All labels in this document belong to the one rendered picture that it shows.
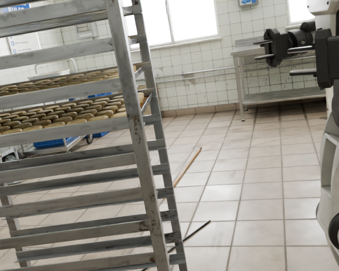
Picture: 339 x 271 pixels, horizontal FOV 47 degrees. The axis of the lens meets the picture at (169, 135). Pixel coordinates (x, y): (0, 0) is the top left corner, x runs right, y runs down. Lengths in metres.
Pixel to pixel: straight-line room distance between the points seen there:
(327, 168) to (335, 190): 0.10
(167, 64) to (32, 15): 4.94
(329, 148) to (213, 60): 4.52
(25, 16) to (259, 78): 4.89
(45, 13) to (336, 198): 0.90
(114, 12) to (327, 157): 0.76
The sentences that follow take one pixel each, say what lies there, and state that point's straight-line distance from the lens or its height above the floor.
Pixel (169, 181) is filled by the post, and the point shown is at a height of 0.73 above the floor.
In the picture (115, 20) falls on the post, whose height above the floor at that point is 1.28.
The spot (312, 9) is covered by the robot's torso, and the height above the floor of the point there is 1.23.
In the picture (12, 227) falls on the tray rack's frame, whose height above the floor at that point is 0.63.
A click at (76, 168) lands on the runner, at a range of 0.98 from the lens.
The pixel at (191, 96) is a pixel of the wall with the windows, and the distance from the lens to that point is 5.81.
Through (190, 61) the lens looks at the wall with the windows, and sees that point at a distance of 5.74.
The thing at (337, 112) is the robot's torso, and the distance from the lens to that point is 1.19.
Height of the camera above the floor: 1.24
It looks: 15 degrees down
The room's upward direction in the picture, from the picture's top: 10 degrees counter-clockwise
